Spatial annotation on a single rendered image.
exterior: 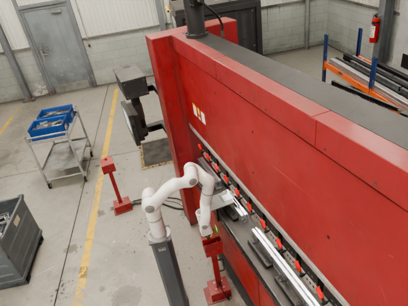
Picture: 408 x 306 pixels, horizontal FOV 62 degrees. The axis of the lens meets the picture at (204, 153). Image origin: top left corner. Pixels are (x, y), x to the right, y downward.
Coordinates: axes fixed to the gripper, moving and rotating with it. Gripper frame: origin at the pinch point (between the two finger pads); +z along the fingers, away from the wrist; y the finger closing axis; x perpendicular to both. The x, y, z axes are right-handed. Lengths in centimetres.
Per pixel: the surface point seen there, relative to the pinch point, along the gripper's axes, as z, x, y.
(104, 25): -73, -723, 68
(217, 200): -14.5, -25.2, -18.0
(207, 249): 8.2, 4.8, 3.6
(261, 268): -1, 47, -30
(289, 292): -3, 74, -39
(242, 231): -1.1, 7.0, -28.8
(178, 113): -68, -109, -12
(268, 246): -10, 38, -40
